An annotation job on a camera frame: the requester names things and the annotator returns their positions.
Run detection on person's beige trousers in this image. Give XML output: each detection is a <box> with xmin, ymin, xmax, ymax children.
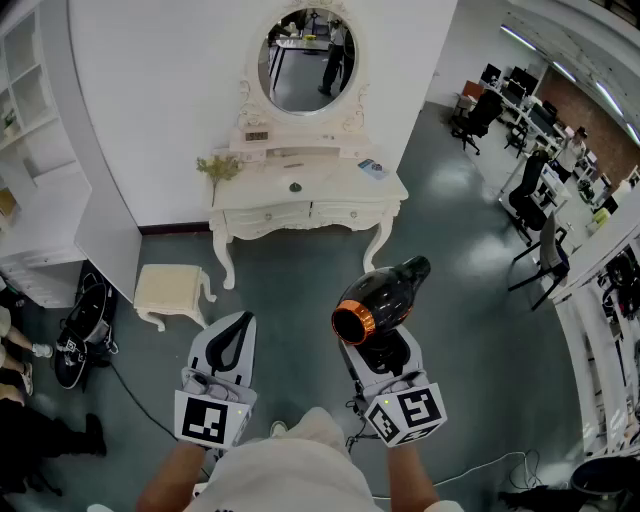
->
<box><xmin>282</xmin><ymin>407</ymin><xmax>352</xmax><ymax>454</ymax></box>

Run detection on black bag on floor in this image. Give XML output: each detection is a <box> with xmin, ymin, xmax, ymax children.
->
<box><xmin>53</xmin><ymin>282</ymin><xmax>120</xmax><ymax>391</ymax></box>

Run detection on artificial flower bouquet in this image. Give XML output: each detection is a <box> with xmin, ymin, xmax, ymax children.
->
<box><xmin>195</xmin><ymin>154</ymin><xmax>245</xmax><ymax>207</ymax></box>

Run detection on cream cushioned stool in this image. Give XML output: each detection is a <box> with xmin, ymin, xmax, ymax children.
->
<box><xmin>133</xmin><ymin>263</ymin><xmax>219</xmax><ymax>333</ymax></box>

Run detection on black floor cable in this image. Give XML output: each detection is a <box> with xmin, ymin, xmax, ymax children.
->
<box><xmin>107</xmin><ymin>362</ymin><xmax>211</xmax><ymax>476</ymax></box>

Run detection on white shelf cabinet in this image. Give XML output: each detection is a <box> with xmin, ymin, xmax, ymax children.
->
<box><xmin>0</xmin><ymin>0</ymin><xmax>94</xmax><ymax>309</ymax></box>

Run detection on person's right forearm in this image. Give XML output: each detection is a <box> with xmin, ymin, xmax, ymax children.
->
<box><xmin>384</xmin><ymin>442</ymin><xmax>441</xmax><ymax>512</ymax></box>

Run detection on black office chair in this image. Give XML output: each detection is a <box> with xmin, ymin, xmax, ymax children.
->
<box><xmin>507</xmin><ymin>149</ymin><xmax>551</xmax><ymax>246</ymax></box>
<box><xmin>449</xmin><ymin>88</ymin><xmax>504</xmax><ymax>156</ymax></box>

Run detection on person's white shirt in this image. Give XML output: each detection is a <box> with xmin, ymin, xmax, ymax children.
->
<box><xmin>184</xmin><ymin>439</ymin><xmax>386</xmax><ymax>512</ymax></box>

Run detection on white floor cable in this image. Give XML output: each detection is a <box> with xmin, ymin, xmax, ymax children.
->
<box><xmin>433</xmin><ymin>449</ymin><xmax>542</xmax><ymax>490</ymax></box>

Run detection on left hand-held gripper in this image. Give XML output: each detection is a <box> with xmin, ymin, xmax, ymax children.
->
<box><xmin>173</xmin><ymin>311</ymin><xmax>259</xmax><ymax>451</ymax></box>

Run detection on grey chair with black legs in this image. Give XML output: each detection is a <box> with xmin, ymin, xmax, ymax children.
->
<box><xmin>507</xmin><ymin>209</ymin><xmax>571</xmax><ymax>311</ymax></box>

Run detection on white office desk row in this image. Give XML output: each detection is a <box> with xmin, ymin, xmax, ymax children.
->
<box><xmin>479</xmin><ymin>82</ymin><xmax>619</xmax><ymax>214</ymax></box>

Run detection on person's left forearm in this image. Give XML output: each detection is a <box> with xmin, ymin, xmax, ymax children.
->
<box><xmin>135</xmin><ymin>442</ymin><xmax>206</xmax><ymax>512</ymax></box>

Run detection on white ornate dressing table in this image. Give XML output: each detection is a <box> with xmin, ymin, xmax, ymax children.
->
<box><xmin>207</xmin><ymin>0</ymin><xmax>410</xmax><ymax>291</ymax></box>

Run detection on oval white-framed mirror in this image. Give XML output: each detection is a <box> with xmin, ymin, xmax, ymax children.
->
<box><xmin>237</xmin><ymin>0</ymin><xmax>371</xmax><ymax>134</ymax></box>

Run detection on black round bin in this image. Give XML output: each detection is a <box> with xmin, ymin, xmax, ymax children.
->
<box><xmin>569</xmin><ymin>457</ymin><xmax>640</xmax><ymax>502</ymax></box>

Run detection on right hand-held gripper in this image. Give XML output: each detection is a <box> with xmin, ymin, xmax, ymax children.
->
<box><xmin>339</xmin><ymin>327</ymin><xmax>448</xmax><ymax>448</ymax></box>

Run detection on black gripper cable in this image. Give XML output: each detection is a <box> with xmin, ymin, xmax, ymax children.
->
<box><xmin>344</xmin><ymin>394</ymin><xmax>382</xmax><ymax>454</ymax></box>

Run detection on black orange-ringed hair dryer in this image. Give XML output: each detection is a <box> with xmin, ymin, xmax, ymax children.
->
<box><xmin>331</xmin><ymin>255</ymin><xmax>432</xmax><ymax>374</ymax></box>

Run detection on white workbench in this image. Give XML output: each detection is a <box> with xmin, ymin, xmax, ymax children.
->
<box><xmin>547</xmin><ymin>199</ymin><xmax>640</xmax><ymax>456</ymax></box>

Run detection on blue and white booklet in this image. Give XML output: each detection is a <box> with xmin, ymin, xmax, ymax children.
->
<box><xmin>357</xmin><ymin>158</ymin><xmax>391</xmax><ymax>181</ymax></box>

